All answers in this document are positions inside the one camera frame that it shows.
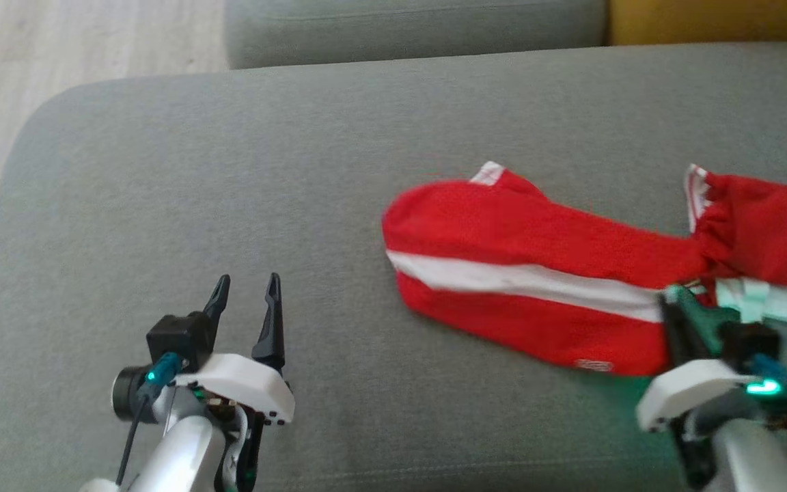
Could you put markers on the yellow sofa back cushion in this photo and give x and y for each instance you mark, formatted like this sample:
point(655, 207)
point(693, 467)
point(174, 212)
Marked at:
point(708, 20)

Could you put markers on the large grey sofa seat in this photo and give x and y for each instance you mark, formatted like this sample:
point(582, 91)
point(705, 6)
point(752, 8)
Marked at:
point(161, 205)

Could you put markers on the teal right camera plug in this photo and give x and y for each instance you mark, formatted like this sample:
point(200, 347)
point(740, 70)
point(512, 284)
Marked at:
point(769, 372)

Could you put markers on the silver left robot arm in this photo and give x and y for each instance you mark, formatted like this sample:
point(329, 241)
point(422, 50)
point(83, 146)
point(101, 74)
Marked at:
point(175, 451)

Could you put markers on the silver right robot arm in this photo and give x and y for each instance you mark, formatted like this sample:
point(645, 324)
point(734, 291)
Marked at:
point(755, 458)

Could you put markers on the small grey sofa seat cushion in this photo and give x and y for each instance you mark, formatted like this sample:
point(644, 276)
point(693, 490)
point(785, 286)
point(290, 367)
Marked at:
point(414, 31)

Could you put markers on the red shorts with white stripe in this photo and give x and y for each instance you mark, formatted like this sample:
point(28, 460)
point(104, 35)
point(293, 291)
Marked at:
point(503, 225)

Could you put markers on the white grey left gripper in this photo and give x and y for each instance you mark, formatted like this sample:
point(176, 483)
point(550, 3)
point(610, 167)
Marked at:
point(243, 389)

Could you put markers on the teal camera plug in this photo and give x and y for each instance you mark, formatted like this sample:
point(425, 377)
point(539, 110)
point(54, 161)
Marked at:
point(769, 372)
point(162, 369)

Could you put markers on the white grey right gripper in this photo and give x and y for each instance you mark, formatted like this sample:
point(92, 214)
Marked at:
point(687, 393)

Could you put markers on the teal left camera plug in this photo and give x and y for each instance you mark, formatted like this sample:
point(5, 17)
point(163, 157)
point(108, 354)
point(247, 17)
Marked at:
point(162, 369)

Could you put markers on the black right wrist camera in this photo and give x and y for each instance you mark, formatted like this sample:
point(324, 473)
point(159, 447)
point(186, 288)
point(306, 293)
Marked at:
point(749, 342)

